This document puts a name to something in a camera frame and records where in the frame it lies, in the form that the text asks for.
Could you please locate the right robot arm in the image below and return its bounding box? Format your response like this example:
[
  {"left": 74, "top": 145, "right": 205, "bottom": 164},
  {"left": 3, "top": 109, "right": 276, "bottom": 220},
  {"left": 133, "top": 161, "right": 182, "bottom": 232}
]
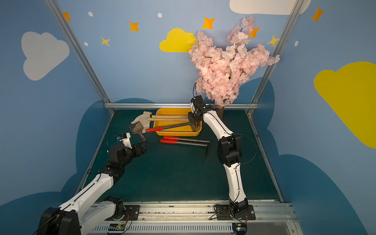
[{"left": 188, "top": 96, "right": 249, "bottom": 216}]

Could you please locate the small brown slotted scoop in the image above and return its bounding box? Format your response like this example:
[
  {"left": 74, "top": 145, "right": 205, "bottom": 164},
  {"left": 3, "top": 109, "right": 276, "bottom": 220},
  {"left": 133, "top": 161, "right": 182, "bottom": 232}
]
[{"left": 129, "top": 121, "right": 146, "bottom": 141}]

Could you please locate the wooden handle hoe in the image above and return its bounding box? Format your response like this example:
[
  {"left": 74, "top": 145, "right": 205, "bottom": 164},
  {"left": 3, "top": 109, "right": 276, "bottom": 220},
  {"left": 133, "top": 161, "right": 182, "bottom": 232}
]
[
  {"left": 151, "top": 115, "right": 188, "bottom": 119},
  {"left": 148, "top": 118, "right": 189, "bottom": 122}
]

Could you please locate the aluminium front rail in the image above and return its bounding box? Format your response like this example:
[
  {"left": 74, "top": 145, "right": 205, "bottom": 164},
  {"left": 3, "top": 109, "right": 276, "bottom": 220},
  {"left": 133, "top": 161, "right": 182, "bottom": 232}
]
[{"left": 89, "top": 200, "right": 303, "bottom": 235}]

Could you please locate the pink blossom artificial tree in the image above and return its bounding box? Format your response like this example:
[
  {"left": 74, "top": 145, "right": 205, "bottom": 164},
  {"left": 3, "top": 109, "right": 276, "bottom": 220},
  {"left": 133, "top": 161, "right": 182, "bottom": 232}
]
[{"left": 189, "top": 16, "right": 280, "bottom": 117}]

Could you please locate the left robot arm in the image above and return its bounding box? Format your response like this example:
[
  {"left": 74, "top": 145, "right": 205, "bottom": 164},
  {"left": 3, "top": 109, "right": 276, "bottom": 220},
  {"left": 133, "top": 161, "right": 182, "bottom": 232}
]
[{"left": 35, "top": 139, "right": 148, "bottom": 235}]

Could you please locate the red handle tool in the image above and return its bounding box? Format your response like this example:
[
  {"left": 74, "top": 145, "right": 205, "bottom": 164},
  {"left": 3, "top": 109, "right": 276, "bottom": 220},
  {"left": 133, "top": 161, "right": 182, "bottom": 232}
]
[
  {"left": 160, "top": 139, "right": 210, "bottom": 156},
  {"left": 146, "top": 122, "right": 201, "bottom": 133},
  {"left": 163, "top": 136, "right": 210, "bottom": 144}
]

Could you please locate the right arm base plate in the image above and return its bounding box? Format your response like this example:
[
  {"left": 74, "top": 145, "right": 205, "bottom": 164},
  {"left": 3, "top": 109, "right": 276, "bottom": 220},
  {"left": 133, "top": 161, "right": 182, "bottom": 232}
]
[{"left": 212, "top": 204, "right": 256, "bottom": 221}]

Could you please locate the white knitted work glove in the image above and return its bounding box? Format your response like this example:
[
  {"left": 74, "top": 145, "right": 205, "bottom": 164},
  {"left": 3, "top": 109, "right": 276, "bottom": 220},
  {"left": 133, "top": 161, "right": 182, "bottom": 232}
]
[{"left": 131, "top": 111, "right": 152, "bottom": 134}]

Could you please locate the yellow plastic storage box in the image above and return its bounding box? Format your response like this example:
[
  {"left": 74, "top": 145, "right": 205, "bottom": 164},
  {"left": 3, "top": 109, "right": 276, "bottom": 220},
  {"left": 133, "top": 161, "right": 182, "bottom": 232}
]
[{"left": 152, "top": 108, "right": 202, "bottom": 137}]

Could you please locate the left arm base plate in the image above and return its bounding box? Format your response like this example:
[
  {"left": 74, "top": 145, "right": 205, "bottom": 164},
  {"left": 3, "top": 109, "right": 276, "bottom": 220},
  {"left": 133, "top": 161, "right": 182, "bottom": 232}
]
[{"left": 106, "top": 205, "right": 140, "bottom": 221}]

